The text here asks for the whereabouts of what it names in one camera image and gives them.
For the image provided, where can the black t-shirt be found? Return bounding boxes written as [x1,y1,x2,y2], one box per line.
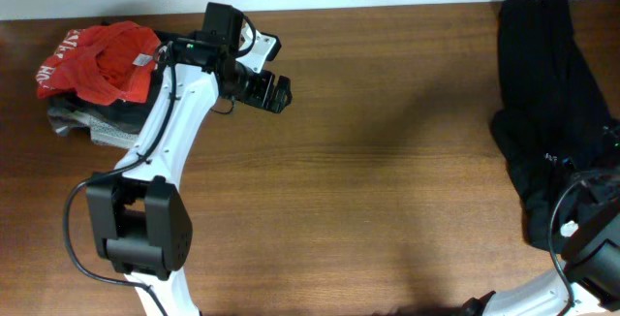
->
[490,0,619,252]

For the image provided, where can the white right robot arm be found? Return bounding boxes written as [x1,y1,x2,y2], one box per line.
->
[456,165,619,316]

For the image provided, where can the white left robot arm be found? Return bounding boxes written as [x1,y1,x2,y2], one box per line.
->
[81,25,293,315]

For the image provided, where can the black folded garment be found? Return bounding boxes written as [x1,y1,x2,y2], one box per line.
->
[45,29,176,133]

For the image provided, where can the red folded shirt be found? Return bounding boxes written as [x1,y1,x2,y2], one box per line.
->
[35,21,161,106]

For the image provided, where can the grey folded garment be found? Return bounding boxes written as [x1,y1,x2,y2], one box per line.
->
[47,108,139,149]

